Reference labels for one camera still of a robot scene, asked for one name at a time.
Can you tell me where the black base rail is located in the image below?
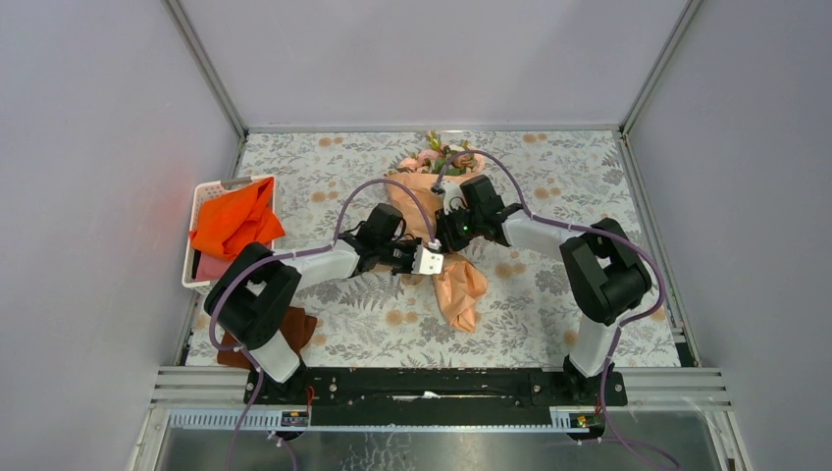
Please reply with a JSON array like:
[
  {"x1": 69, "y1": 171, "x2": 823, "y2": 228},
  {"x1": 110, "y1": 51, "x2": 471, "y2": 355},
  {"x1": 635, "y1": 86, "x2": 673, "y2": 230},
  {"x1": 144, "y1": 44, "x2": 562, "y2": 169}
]
[{"x1": 243, "y1": 367, "x2": 628, "y2": 427}]

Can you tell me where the tan satin ribbon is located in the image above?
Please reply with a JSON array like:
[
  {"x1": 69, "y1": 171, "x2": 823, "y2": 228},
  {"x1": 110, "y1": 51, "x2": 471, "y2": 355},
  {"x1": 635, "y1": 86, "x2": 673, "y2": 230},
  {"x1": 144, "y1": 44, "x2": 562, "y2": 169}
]
[{"x1": 371, "y1": 254, "x2": 467, "y2": 286}]

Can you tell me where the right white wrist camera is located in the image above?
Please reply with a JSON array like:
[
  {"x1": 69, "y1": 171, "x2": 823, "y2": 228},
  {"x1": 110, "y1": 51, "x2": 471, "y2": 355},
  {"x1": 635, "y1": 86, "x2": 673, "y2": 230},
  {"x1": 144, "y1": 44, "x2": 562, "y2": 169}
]
[{"x1": 432, "y1": 180, "x2": 467, "y2": 215}]

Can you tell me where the orange cloth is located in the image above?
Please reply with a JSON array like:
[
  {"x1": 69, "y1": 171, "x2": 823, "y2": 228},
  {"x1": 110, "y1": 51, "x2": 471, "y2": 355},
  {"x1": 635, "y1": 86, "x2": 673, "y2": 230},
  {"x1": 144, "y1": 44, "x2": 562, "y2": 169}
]
[{"x1": 189, "y1": 177, "x2": 286, "y2": 261}]

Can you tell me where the beige kraft wrapping paper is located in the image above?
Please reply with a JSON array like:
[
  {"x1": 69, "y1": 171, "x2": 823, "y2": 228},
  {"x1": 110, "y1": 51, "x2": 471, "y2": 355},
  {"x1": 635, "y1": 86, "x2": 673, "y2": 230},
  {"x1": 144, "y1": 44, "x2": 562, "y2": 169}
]
[{"x1": 386, "y1": 150, "x2": 489, "y2": 333}]

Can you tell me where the pink fake flower bouquet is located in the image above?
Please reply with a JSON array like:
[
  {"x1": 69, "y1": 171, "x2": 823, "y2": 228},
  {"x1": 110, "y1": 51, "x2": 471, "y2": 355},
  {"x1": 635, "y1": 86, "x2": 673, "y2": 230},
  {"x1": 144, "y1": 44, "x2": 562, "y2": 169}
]
[{"x1": 394, "y1": 131, "x2": 486, "y2": 176}]

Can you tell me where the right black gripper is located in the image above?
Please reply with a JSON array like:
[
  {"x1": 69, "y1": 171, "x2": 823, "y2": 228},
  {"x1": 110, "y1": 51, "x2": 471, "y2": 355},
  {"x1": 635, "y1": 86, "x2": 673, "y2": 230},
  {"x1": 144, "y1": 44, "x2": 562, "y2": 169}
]
[{"x1": 434, "y1": 204, "x2": 482, "y2": 255}]

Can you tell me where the white plastic basket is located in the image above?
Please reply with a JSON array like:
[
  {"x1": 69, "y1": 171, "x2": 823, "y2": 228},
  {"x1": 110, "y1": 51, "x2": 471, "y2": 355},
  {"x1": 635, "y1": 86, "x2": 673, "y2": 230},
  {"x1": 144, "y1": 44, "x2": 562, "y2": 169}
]
[{"x1": 182, "y1": 175, "x2": 282, "y2": 295}]

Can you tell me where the floral patterned table mat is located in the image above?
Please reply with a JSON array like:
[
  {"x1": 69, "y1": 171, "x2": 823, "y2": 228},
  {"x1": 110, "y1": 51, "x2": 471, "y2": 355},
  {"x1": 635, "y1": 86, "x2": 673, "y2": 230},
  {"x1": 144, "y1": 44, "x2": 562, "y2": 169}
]
[{"x1": 237, "y1": 131, "x2": 645, "y2": 368}]

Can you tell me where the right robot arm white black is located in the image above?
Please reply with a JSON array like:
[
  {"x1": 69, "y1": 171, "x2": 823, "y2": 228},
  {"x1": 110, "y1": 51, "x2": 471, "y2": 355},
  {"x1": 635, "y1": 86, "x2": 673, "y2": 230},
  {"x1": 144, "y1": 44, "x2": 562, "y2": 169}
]
[{"x1": 431, "y1": 176, "x2": 652, "y2": 404}]

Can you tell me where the brown cloth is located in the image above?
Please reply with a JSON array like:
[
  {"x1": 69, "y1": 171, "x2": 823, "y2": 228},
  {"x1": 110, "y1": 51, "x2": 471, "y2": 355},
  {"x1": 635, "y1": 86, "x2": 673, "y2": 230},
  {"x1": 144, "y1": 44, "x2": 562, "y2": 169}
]
[{"x1": 216, "y1": 307, "x2": 318, "y2": 370}]

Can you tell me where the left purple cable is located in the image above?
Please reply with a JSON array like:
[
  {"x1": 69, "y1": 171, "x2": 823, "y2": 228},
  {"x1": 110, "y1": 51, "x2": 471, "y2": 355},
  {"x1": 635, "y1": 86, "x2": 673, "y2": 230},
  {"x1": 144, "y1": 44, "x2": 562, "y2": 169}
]
[{"x1": 207, "y1": 179, "x2": 443, "y2": 471}]

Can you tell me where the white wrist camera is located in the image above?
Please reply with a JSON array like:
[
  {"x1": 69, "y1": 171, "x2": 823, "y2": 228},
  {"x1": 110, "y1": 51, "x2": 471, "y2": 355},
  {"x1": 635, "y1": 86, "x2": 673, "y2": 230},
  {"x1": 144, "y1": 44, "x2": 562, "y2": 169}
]
[
  {"x1": 432, "y1": 180, "x2": 467, "y2": 215},
  {"x1": 411, "y1": 240, "x2": 444, "y2": 276}
]

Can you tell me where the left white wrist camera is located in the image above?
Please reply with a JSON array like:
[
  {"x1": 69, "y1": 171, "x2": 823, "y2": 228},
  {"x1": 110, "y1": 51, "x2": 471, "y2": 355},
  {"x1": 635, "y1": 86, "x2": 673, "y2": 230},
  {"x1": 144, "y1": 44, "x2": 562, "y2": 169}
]
[{"x1": 411, "y1": 240, "x2": 444, "y2": 276}]

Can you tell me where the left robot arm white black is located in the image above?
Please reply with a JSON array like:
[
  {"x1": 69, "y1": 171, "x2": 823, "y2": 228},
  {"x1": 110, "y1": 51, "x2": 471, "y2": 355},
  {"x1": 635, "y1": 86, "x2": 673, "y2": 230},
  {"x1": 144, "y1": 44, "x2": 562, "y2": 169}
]
[{"x1": 204, "y1": 203, "x2": 423, "y2": 403}]

